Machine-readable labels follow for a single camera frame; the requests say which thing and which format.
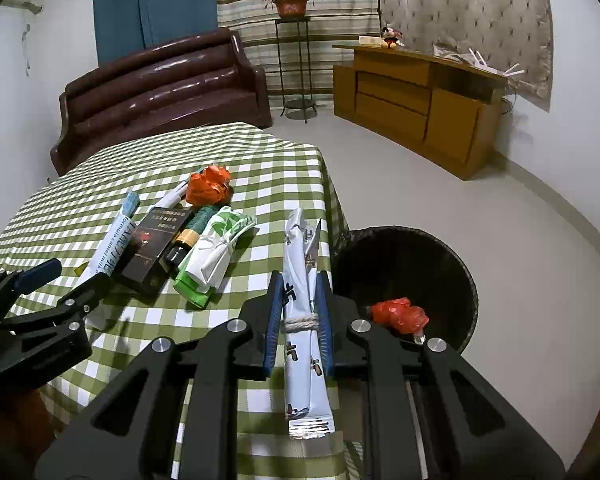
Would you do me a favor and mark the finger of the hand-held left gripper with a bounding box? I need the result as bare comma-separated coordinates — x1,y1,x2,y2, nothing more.
0,273,112,343
0,258,63,311

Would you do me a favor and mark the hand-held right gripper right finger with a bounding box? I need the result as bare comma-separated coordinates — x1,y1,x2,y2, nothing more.
316,270,566,480

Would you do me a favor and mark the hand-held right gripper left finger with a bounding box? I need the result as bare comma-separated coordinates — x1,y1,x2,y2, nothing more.
34,271,286,480

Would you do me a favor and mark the white paper roll with twine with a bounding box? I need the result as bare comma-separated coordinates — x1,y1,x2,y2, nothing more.
282,207,337,442

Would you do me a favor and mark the dark brown cigarette box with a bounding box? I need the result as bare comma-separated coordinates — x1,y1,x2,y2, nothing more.
116,205,193,296

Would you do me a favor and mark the green and white packet bundle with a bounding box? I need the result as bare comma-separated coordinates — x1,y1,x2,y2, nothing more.
172,205,258,309

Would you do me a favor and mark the black lined waste bin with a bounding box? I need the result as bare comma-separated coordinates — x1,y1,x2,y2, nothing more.
330,227,479,356

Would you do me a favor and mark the small dark bottle green cap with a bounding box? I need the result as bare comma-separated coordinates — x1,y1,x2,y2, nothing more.
162,205,223,268

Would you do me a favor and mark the white tube with green print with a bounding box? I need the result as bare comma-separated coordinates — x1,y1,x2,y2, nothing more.
150,174,193,211

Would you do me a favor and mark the orange plastic bag with knot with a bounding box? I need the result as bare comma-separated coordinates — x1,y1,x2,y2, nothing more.
370,298,430,345

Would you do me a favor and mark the crumpled orange plastic bag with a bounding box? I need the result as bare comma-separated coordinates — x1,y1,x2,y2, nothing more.
186,165,232,207

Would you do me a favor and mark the green checkered tablecloth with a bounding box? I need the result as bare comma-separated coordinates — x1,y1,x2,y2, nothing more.
0,121,353,480

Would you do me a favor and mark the brown leather sofa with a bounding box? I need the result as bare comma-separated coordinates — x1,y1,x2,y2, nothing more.
49,27,273,177

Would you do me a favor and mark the black metal plant stand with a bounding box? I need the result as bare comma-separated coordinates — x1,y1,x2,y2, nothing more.
272,16,321,124

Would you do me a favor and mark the wooden cabinet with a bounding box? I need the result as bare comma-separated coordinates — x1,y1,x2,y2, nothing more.
331,42,510,181

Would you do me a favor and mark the blue curtain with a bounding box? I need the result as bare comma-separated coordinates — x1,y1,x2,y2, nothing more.
92,0,218,67

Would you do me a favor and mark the small plush toy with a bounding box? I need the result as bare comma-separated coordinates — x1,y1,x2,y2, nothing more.
381,25,405,51

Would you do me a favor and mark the white router with antennas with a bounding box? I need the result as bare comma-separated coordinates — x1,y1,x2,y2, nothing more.
467,47,526,86

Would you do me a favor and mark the potted plant in orange pot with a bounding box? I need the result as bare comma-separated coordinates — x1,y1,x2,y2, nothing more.
262,0,323,19

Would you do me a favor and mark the striped curtain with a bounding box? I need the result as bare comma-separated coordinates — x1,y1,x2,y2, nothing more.
214,0,381,96

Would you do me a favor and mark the beige patterned curtain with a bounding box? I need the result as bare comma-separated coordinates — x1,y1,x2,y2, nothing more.
377,0,555,113

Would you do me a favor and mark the thin wall cable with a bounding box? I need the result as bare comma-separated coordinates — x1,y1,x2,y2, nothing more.
21,22,35,78

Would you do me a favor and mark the white cable bundle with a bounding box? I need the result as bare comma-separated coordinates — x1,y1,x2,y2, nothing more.
432,45,471,64

